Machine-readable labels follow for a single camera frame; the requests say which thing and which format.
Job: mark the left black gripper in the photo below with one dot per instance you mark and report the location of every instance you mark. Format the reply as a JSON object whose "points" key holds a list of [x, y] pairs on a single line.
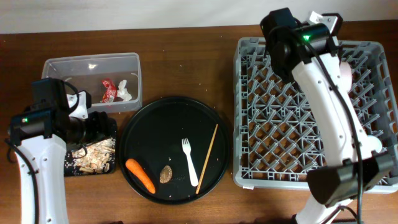
{"points": [[102, 127]]}

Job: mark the red snack wrapper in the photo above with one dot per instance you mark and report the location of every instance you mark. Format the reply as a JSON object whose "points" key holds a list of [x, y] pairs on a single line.
{"points": [[110, 92]]}

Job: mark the orange carrot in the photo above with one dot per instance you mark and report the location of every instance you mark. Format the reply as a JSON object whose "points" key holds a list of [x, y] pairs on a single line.
{"points": [[134, 167]]}

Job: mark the white plastic fork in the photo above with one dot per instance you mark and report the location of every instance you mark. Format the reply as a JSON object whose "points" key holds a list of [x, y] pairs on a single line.
{"points": [[192, 173]]}

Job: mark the wooden chopstick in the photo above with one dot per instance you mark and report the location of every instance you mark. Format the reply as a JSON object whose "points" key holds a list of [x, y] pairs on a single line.
{"points": [[206, 160]]}

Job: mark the pink bowl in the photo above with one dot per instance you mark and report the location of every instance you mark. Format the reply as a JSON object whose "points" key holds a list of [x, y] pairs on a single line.
{"points": [[346, 76]]}

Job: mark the white paper cup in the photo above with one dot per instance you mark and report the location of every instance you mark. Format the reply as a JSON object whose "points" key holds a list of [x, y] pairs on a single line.
{"points": [[374, 144]]}

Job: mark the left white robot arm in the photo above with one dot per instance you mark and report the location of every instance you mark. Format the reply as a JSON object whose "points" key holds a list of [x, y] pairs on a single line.
{"points": [[58, 122]]}

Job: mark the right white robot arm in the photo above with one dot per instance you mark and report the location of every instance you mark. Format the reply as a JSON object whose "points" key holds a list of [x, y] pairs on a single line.
{"points": [[307, 53]]}

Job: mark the grey dishwasher rack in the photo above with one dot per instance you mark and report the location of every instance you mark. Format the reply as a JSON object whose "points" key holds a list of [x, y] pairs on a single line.
{"points": [[276, 139]]}

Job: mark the rice and shell pile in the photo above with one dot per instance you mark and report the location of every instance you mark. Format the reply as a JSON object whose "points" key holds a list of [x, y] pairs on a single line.
{"points": [[97, 158]]}

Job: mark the crumpled white tissue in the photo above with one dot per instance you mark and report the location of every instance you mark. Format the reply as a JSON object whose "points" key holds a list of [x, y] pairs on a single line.
{"points": [[122, 91]]}

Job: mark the clear plastic bin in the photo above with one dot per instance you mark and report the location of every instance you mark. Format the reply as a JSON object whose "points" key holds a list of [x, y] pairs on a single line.
{"points": [[87, 72]]}

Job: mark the round black tray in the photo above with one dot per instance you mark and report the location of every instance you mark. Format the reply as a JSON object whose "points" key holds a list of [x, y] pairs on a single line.
{"points": [[153, 137]]}

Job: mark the brown walnut shell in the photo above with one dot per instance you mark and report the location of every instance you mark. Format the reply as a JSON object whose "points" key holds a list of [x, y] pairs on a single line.
{"points": [[165, 175]]}

